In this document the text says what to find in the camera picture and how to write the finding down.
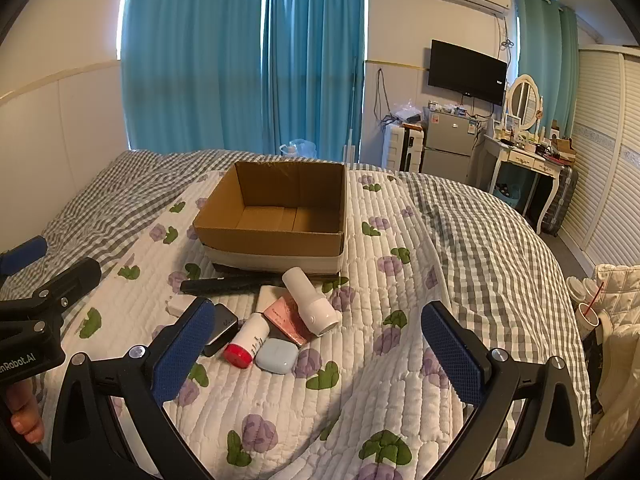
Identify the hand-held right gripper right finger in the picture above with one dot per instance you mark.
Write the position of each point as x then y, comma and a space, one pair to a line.
452, 355

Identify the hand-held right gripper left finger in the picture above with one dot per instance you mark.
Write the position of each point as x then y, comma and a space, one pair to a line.
184, 347

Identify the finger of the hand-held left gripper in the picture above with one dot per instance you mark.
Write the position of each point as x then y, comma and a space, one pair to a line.
75, 280
22, 255

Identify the person's left hand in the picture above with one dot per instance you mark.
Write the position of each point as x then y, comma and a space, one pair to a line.
25, 412

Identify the black power bank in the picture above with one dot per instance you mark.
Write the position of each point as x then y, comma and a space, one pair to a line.
220, 332

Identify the small white box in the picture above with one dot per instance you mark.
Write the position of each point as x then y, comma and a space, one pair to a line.
181, 306

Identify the white tube with red cap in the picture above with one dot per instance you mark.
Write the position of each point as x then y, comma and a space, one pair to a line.
246, 342

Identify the black stick-shaped device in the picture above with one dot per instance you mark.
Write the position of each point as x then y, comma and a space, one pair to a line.
220, 286

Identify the light blue case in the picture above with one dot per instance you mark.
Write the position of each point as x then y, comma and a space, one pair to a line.
276, 356

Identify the white flat box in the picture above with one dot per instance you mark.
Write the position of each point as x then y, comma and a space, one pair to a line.
269, 297

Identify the pink flat box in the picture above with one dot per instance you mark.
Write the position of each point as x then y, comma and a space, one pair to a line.
286, 321

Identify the white handheld device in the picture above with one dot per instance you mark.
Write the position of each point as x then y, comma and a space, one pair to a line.
315, 310

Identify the open cardboard box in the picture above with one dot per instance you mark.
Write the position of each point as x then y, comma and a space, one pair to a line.
280, 242

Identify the paper cup with red straw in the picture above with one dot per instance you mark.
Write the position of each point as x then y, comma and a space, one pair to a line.
590, 312

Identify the white padded jacket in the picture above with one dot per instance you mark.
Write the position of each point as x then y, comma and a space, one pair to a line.
620, 360

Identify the blue bin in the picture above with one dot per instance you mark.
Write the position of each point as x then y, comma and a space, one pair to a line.
507, 187

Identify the grey suitcase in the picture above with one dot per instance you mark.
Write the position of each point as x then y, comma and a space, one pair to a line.
562, 200

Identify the silver small fridge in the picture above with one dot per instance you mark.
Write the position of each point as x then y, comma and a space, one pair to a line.
448, 147

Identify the white vanity table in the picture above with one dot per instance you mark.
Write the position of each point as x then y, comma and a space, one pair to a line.
525, 160

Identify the white suitcase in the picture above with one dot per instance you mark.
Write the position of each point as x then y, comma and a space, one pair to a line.
400, 147

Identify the clear plastic bottle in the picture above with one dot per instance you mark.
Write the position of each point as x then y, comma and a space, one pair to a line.
299, 148

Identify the clutter on fridge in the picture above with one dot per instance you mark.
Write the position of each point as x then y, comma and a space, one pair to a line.
452, 109

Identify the clear plastic bag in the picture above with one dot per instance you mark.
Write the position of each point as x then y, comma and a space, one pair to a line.
407, 112

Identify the white slatted wardrobe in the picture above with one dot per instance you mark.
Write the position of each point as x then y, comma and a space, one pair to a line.
605, 160

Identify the blue curtain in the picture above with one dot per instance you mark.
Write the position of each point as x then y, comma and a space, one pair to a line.
315, 60
195, 60

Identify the white oval mirror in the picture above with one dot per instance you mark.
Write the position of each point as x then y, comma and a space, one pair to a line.
522, 97

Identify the teal curtain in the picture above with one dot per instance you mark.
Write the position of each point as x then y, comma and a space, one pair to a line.
545, 60

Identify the black wall television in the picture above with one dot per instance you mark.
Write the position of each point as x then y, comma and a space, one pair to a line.
465, 71

